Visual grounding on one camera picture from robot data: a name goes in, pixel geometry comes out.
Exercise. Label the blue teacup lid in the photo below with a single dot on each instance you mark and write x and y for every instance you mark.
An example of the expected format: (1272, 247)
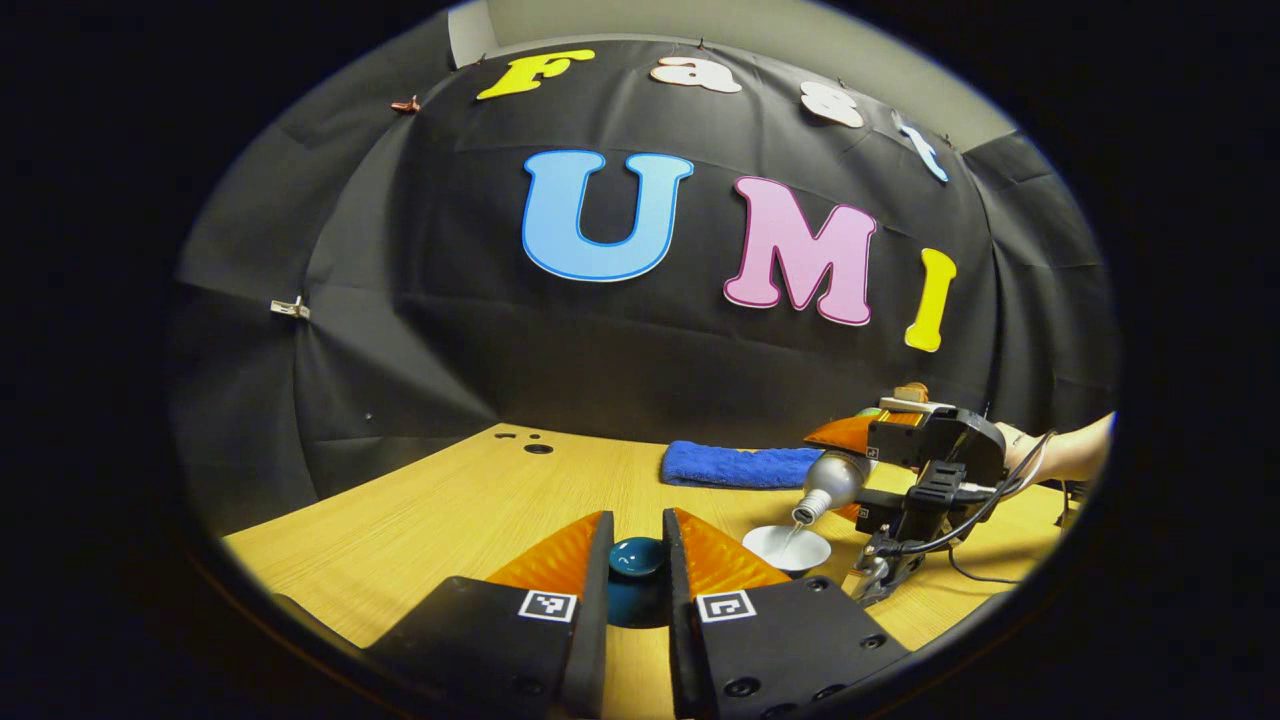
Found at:
(637, 557)

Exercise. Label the bread slice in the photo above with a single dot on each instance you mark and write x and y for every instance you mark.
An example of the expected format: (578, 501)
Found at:
(911, 391)

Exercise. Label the black backdrop cloth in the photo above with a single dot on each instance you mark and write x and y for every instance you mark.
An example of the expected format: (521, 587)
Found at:
(600, 350)

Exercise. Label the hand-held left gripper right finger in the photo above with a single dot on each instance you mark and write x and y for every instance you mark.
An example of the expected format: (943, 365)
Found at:
(677, 640)

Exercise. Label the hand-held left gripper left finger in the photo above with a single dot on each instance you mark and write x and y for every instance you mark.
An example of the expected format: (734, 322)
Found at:
(600, 640)

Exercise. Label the silver water bottle green label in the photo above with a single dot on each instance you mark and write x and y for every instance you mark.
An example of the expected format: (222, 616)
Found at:
(835, 480)

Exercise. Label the blue towel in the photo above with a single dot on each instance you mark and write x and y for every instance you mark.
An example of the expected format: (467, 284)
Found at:
(735, 465)

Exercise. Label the copper metal clip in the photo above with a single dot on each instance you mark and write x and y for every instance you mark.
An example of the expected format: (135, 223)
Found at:
(405, 104)

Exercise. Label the silver metal clip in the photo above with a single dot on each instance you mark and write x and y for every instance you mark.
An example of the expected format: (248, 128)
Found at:
(290, 308)

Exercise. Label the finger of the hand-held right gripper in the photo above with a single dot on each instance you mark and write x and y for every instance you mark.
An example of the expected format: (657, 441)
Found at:
(856, 511)
(845, 435)

